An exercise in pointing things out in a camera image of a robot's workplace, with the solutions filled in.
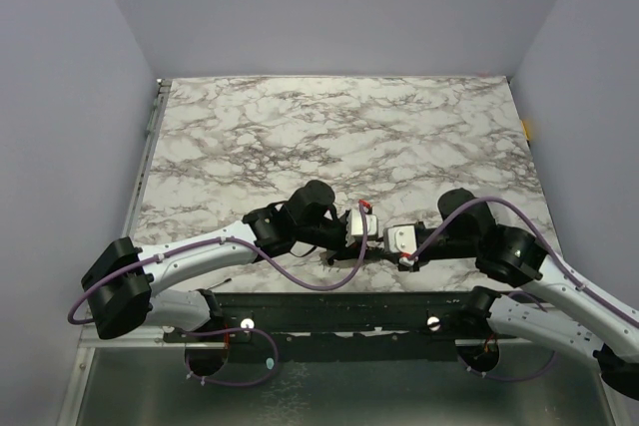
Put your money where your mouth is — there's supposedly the metal keyring with keys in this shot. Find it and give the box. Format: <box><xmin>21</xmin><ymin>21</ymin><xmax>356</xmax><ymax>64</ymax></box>
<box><xmin>354</xmin><ymin>243</ymin><xmax>386</xmax><ymax>261</ymax></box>

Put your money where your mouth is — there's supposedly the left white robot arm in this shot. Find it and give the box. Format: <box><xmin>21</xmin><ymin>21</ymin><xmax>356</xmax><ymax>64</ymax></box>
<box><xmin>81</xmin><ymin>180</ymin><xmax>349</xmax><ymax>341</ymax></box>

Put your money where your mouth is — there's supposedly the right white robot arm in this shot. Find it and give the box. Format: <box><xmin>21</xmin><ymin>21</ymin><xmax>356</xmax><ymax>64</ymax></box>
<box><xmin>384</xmin><ymin>189</ymin><xmax>638</xmax><ymax>399</ymax></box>

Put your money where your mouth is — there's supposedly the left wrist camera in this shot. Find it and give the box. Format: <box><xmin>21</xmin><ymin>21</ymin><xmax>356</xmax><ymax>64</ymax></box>
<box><xmin>345</xmin><ymin>210</ymin><xmax>380</xmax><ymax>245</ymax></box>

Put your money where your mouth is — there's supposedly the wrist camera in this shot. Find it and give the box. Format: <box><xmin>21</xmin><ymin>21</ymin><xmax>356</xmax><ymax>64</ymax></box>
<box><xmin>345</xmin><ymin>210</ymin><xmax>380</xmax><ymax>245</ymax></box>
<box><xmin>383</xmin><ymin>224</ymin><xmax>418</xmax><ymax>255</ymax></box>

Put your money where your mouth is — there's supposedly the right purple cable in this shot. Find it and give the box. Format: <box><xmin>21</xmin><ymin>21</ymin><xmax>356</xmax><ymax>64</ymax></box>
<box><xmin>398</xmin><ymin>198</ymin><xmax>639</xmax><ymax>383</ymax></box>

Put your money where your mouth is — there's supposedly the purple cable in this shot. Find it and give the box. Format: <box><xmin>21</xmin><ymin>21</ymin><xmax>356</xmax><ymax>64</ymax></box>
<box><xmin>398</xmin><ymin>198</ymin><xmax>639</xmax><ymax>383</ymax></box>
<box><xmin>68</xmin><ymin>201</ymin><xmax>373</xmax><ymax>387</ymax></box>

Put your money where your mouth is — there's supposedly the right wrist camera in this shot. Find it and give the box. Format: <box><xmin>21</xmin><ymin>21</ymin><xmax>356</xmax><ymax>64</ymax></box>
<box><xmin>383</xmin><ymin>224</ymin><xmax>418</xmax><ymax>255</ymax></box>

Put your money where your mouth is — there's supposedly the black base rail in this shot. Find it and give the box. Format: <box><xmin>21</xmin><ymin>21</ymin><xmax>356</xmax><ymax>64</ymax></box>
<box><xmin>164</xmin><ymin>287</ymin><xmax>499</xmax><ymax>362</ymax></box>

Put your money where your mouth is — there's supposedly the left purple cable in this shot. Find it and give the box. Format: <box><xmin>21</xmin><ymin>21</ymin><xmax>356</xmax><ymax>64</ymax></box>
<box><xmin>68</xmin><ymin>201</ymin><xmax>373</xmax><ymax>387</ymax></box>

